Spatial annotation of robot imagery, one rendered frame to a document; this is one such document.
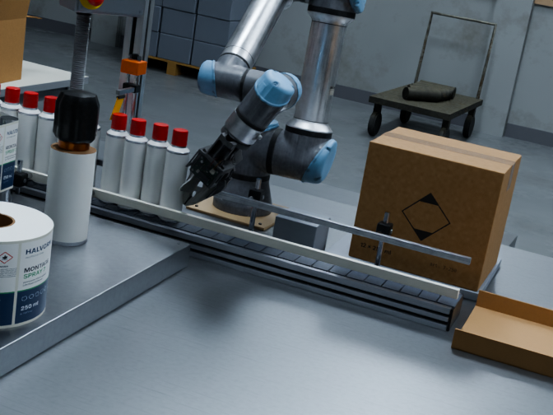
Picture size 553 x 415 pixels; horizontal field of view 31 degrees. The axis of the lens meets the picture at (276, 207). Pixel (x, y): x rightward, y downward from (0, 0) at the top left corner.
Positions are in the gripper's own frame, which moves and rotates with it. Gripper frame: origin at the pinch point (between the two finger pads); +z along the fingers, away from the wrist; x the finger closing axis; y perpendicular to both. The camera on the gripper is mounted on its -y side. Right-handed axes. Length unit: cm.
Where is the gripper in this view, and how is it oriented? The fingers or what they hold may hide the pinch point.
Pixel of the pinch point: (189, 199)
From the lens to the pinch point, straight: 218.8
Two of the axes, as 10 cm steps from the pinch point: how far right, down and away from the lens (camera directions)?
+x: 7.2, 6.8, -1.3
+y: -3.6, 2.1, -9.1
